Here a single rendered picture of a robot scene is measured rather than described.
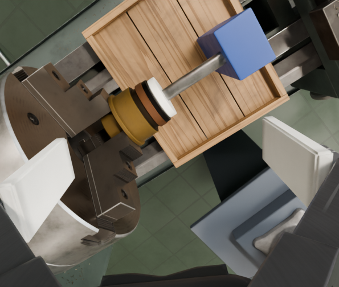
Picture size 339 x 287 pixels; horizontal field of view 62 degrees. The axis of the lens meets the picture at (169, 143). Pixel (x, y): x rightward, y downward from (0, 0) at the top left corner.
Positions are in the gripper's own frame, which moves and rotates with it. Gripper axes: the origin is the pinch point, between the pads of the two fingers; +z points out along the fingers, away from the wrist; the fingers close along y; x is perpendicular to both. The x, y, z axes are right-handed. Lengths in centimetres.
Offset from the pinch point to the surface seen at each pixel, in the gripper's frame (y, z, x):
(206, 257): 14, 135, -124
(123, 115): -6.3, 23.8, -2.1
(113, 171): -8.3, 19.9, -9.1
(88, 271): -18.5, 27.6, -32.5
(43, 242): -16.8, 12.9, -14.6
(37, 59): -42, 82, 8
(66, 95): -14.2, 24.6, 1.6
